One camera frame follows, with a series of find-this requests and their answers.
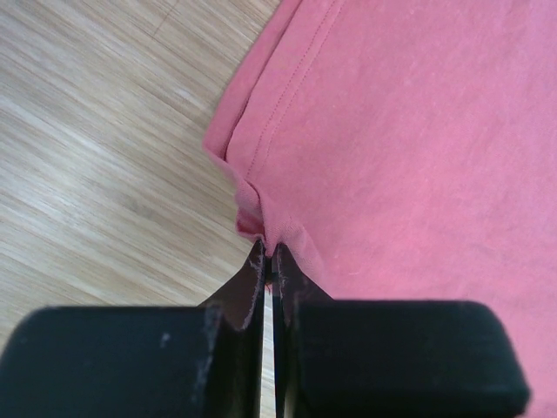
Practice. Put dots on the dusty rose t-shirt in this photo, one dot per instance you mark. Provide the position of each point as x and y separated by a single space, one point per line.
406 150

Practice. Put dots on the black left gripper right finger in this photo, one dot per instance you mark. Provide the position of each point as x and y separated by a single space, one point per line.
387 358

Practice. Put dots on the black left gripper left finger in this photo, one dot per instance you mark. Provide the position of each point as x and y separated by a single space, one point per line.
202 361

